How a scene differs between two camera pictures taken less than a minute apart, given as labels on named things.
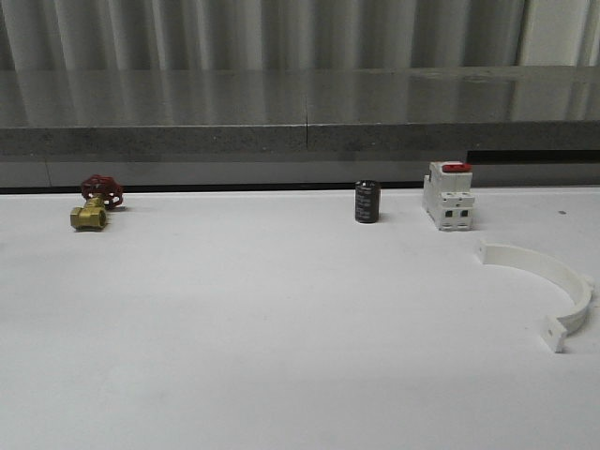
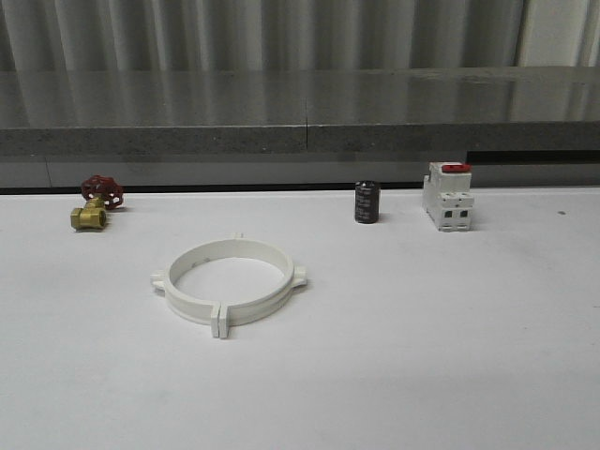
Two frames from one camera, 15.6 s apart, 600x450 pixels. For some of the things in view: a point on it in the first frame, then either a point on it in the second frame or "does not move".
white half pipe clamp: [555, 331] → [243, 312]
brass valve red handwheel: [101, 192] does not move
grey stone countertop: [300, 110] does not move
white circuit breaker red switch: [447, 195] does not move
